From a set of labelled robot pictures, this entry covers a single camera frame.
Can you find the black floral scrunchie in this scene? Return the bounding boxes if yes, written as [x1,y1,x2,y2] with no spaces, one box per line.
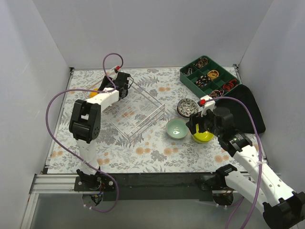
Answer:
[195,75,211,88]

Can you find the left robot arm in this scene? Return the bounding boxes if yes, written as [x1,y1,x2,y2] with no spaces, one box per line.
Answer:
[69,72,133,191]

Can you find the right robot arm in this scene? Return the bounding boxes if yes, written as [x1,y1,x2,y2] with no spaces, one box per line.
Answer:
[186,107,305,229]

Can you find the mint green floral bowl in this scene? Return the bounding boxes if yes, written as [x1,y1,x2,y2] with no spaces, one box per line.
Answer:
[166,118,189,140]

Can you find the orange bowl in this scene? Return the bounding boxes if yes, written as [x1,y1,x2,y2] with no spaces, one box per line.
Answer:
[89,88,98,98]

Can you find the lime green bowl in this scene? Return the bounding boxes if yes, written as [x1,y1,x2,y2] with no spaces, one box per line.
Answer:
[192,131,214,144]

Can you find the brown patterned scrunchie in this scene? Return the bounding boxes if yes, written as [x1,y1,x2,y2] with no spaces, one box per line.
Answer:
[194,57,209,69]

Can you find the orange black scrunchie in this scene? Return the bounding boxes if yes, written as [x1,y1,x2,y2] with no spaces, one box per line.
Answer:
[223,79,238,92]

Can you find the yellow patterned scrunchie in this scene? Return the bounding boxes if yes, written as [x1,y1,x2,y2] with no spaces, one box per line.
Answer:
[207,70,219,80]

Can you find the green compartment tray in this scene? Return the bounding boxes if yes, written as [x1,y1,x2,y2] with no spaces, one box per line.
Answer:
[180,56,240,98]

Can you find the purple cable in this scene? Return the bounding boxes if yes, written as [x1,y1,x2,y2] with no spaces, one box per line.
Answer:
[204,96,264,229]
[45,52,124,213]

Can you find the dark patterned scrunchie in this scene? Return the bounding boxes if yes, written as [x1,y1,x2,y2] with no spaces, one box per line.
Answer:
[209,89,224,98]

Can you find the white wire dish rack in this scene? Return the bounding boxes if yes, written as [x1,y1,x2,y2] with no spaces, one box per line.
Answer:
[98,69,165,146]

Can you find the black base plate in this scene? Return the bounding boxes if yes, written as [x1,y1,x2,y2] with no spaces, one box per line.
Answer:
[74,172,232,201]

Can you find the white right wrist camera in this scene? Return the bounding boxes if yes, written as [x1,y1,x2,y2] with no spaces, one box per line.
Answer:
[197,95,215,117]

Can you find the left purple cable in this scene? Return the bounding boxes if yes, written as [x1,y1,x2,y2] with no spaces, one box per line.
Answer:
[45,52,124,213]

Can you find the pink speckled bowl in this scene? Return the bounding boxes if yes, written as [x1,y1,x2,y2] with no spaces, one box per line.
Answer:
[177,98,199,118]

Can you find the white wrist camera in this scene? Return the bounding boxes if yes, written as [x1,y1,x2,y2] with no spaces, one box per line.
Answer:
[113,66,121,80]
[197,95,215,117]

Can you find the black cloth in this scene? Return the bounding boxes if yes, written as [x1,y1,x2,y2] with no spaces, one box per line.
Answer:
[214,84,266,134]

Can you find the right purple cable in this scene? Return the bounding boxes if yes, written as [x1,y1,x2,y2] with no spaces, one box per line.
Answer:
[204,96,264,229]

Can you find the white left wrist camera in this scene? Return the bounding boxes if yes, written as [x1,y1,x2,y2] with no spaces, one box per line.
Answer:
[113,66,121,80]

